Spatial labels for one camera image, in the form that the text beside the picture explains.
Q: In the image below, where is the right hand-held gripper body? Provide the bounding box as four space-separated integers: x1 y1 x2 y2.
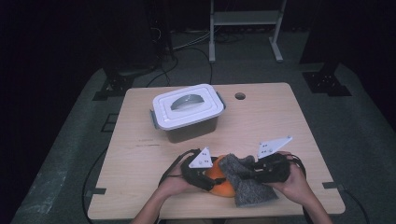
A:
254 135 293 184

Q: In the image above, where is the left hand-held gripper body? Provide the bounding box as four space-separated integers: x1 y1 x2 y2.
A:
180 147 219 191

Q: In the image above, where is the orange plush toy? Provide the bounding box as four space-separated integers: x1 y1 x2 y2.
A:
205 154 236 199

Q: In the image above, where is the grey knitted cloth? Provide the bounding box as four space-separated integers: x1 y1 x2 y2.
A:
219 153 279 208

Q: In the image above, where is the grey plastic container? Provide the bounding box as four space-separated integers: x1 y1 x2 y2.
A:
149 91 227 144

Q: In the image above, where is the white box lid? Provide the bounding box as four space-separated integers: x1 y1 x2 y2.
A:
151 83 226 131

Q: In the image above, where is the person's left hand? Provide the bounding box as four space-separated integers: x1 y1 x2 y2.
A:
158 161 201 199

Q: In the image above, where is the person's right hand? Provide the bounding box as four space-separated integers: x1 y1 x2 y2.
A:
269 150 310 207

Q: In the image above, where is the black tape strip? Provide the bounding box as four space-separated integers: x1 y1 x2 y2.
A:
322 181 345 191
85 187 106 198

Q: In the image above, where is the black floor tape square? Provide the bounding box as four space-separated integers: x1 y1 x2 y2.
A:
101 113 120 133

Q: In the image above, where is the black stand base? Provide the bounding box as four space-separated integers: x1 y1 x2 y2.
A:
302 62 353 97
92 66 157 101

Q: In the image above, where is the white metal stand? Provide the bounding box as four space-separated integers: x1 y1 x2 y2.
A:
208 0 288 63

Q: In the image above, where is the left hand-held gripper cable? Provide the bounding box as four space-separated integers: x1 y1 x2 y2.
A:
158 148 200 188

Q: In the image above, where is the hand-held gripper cable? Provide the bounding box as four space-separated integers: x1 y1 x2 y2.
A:
288 154 307 181
158 148 200 188

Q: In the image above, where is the right hand-held gripper cable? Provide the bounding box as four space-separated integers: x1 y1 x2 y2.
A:
288 154 307 181

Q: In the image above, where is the pale floor cable bundle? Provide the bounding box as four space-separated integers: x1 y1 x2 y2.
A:
172 29 213 51

